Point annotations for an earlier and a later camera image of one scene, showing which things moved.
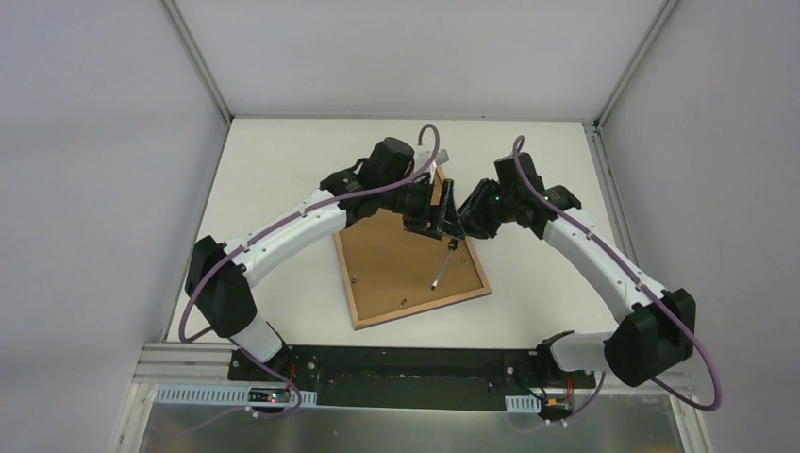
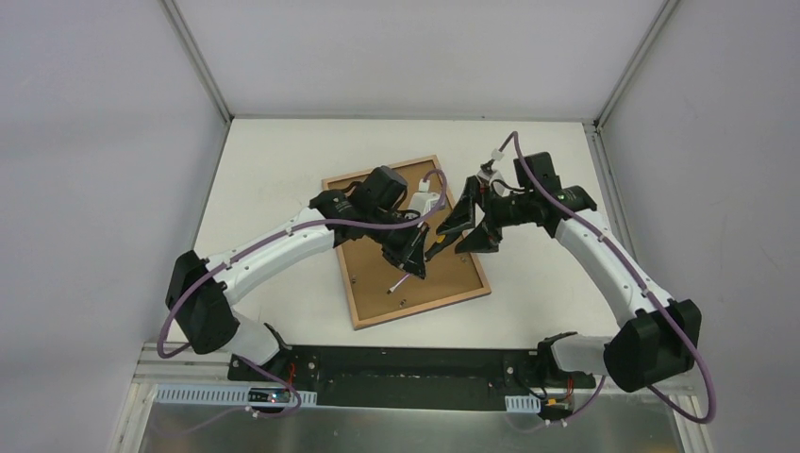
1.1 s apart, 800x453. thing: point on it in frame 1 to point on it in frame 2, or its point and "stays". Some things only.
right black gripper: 486,208 stays
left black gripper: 431,208 to 404,251
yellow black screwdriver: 452,244 to 442,241
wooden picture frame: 391,273 stays
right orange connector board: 552,403 stays
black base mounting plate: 409,378 stays
